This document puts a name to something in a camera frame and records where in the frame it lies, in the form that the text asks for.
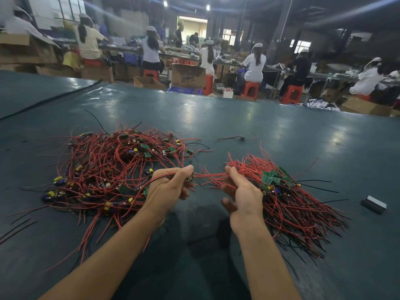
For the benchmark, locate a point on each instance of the person's left hand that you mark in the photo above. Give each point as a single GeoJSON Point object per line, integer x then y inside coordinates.
{"type": "Point", "coordinates": [165, 193]}

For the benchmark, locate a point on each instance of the blue plastic crate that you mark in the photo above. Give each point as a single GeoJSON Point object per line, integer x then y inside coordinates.
{"type": "Point", "coordinates": [186, 90]}

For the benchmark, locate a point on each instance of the person's right forearm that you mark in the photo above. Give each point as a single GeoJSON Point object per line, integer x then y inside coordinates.
{"type": "Point", "coordinates": [265, 268]}

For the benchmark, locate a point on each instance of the yellow sack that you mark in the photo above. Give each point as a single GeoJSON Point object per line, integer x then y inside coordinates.
{"type": "Point", "coordinates": [72, 60]}

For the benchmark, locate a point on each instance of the red plastic stool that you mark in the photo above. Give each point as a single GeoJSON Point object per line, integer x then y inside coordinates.
{"type": "Point", "coordinates": [251, 90]}
{"type": "Point", "coordinates": [364, 96]}
{"type": "Point", "coordinates": [92, 62]}
{"type": "Point", "coordinates": [292, 94]}
{"type": "Point", "coordinates": [209, 85]}
{"type": "Point", "coordinates": [151, 74]}

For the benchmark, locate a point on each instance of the small black grey block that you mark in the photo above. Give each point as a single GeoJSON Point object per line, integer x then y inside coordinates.
{"type": "Point", "coordinates": [374, 204]}

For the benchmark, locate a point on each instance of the heap of black white items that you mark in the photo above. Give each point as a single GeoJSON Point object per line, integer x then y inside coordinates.
{"type": "Point", "coordinates": [323, 104]}

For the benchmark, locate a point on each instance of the large open cardboard box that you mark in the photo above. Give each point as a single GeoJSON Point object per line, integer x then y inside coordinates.
{"type": "Point", "coordinates": [28, 48]}

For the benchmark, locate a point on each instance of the person's right hand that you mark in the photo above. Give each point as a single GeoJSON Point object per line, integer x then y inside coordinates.
{"type": "Point", "coordinates": [245, 203]}

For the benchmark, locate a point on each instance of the round ceiling lamp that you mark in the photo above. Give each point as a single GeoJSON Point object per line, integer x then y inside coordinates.
{"type": "Point", "coordinates": [165, 3]}
{"type": "Point", "coordinates": [208, 7]}

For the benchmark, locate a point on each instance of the person's left forearm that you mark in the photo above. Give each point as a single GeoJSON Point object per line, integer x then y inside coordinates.
{"type": "Point", "coordinates": [97, 265]}

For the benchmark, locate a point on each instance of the grid window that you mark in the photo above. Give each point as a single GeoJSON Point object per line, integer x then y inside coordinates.
{"type": "Point", "coordinates": [69, 6]}

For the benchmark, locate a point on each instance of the dark green table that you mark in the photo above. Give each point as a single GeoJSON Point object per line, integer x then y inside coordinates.
{"type": "Point", "coordinates": [325, 140]}

